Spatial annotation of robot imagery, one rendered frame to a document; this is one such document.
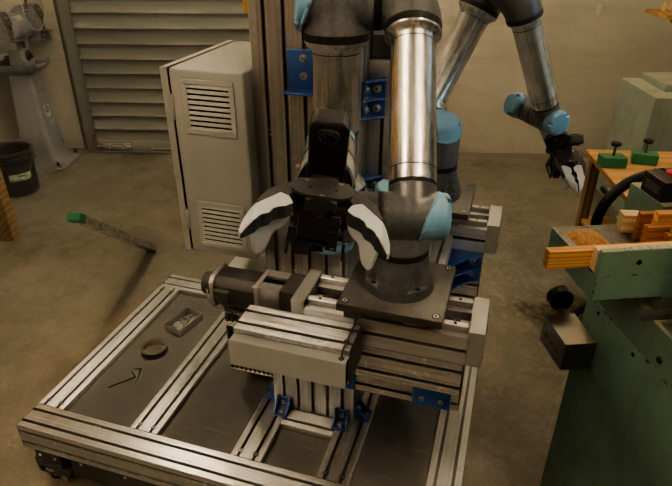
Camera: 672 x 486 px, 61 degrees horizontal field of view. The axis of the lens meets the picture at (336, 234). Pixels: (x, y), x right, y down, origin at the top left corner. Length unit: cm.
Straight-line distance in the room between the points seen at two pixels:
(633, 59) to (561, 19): 58
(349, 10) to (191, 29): 321
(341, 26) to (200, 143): 52
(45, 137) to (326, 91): 349
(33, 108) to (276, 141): 316
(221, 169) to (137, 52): 300
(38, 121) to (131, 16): 94
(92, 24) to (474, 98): 264
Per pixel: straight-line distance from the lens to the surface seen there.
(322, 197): 65
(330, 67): 105
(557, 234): 139
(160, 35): 426
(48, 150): 443
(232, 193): 141
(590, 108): 449
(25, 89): 437
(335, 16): 101
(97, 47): 444
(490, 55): 420
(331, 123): 64
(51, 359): 257
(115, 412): 194
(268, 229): 64
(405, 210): 86
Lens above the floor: 152
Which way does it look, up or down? 29 degrees down
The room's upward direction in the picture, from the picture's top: straight up
